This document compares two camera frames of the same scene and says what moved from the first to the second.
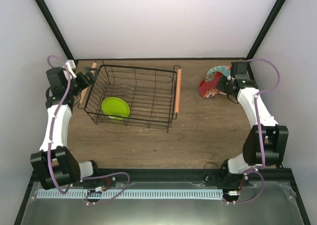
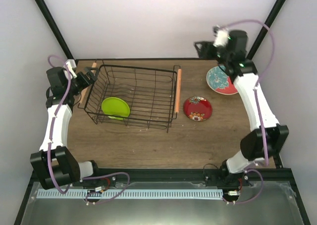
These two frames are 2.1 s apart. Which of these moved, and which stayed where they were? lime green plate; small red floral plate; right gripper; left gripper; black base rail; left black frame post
Moved: small red floral plate; right gripper
Stayed: lime green plate; left gripper; black base rail; left black frame post
